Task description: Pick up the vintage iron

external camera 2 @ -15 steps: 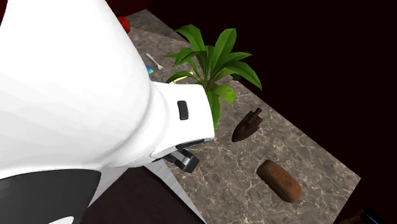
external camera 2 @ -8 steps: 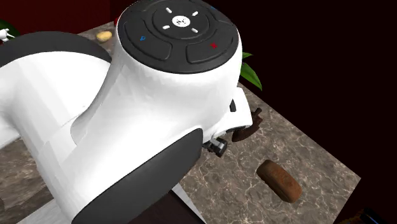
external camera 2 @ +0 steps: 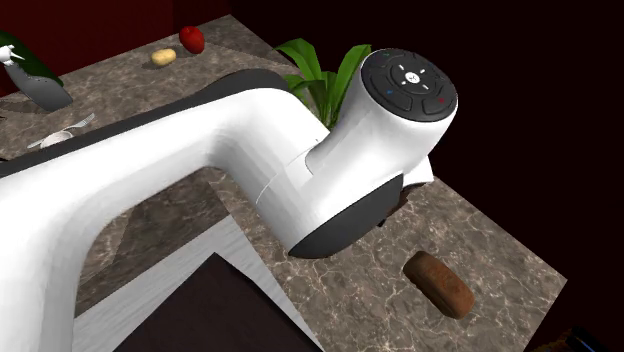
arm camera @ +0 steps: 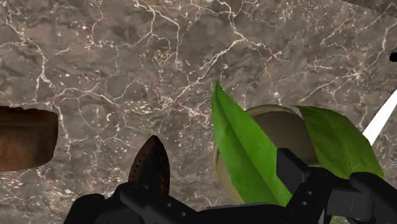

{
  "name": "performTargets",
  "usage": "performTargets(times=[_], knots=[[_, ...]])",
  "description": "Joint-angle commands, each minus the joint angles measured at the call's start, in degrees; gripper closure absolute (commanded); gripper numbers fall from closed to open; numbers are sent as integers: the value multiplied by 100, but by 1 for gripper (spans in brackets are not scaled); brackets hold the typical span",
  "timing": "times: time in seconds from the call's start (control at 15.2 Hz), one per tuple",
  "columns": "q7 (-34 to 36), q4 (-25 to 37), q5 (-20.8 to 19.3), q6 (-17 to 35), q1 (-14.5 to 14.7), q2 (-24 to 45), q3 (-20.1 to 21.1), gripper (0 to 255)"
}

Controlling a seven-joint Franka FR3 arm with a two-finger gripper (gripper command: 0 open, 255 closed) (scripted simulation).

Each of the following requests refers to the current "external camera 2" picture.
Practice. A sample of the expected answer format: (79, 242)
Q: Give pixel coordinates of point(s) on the silver fork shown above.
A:
(80, 123)

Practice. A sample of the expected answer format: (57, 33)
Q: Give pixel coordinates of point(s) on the green leafy plant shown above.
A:
(331, 88)

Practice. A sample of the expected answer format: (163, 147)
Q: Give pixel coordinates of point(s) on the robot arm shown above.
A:
(204, 141)

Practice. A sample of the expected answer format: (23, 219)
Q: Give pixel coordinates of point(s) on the dark green long object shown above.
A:
(29, 58)

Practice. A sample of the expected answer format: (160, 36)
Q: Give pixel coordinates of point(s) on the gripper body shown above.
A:
(398, 204)

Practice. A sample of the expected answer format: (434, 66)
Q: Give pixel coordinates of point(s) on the yellow potato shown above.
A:
(163, 56)

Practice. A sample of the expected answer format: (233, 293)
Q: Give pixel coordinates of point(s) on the grey spray bottle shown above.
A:
(41, 88)

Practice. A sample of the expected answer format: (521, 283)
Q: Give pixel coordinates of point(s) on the white spoon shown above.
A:
(56, 138)

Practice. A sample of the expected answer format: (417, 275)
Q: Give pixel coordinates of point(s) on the red apple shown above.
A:
(191, 39)

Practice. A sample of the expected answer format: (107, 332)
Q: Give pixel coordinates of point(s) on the brown bread loaf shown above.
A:
(438, 291)

